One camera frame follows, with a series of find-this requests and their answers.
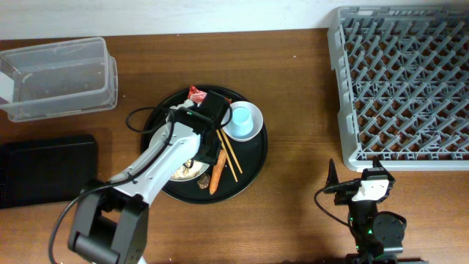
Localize red snack wrapper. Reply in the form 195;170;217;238
188;86;207;104

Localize orange carrot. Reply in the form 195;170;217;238
209;150;227;195

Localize rice and noodle scraps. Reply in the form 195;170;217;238
170;159;209;181

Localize brown food chunk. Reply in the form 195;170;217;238
197;173;211;189

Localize white tissue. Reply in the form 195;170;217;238
177;99;195;109

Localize white plate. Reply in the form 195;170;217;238
149;125;210;182

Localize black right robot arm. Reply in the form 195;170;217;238
314;158;424;264

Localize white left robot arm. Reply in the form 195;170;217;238
67;106;228;264

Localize grey dishwasher rack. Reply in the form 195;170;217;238
328;4;468;172

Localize wooden chopstick lower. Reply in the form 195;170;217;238
215;130;238;183

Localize wooden chopstick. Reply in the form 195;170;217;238
215;130;238;183
220;129;243;174

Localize wooden chopstick upper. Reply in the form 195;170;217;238
220;129;243;174

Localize light blue plastic cup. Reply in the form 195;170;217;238
228;107;254;138

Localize white bowl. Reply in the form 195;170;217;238
222;101;264;142

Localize clear plastic bin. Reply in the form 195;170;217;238
1;37;118;122

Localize black rectangular tray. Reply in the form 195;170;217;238
1;135;98;209

